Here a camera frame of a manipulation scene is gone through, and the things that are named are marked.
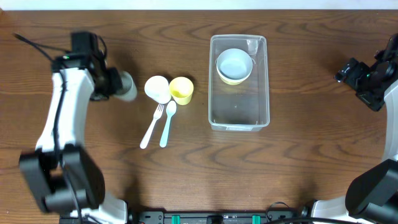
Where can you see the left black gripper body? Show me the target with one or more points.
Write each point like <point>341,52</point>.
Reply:
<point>115,81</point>

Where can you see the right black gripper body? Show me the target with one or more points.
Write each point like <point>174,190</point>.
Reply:
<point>348,74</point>

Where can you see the grey plastic cup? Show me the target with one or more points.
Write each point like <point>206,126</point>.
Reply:
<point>128,92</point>

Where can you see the grey plastic bowl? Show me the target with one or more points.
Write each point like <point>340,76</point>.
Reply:
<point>234,64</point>

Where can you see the yellow plastic bowl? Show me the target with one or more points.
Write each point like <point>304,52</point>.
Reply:
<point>231,81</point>

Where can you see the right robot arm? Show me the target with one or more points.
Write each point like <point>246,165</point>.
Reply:
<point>372,196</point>

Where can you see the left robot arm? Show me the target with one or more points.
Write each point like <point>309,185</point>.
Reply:
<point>60,174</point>

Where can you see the clear plastic storage container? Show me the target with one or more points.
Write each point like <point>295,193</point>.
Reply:
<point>243,107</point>

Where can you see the white plastic cup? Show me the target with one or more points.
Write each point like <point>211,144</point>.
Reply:
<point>157,88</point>

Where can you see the white plastic fork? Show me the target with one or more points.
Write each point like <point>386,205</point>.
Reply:
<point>156,116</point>

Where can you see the light blue plastic spoon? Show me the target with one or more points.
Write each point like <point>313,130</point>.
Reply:
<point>170,111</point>

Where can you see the yellow plastic cup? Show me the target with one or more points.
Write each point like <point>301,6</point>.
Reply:
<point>181,89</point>

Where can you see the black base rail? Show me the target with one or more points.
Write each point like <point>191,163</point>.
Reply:
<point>160,217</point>

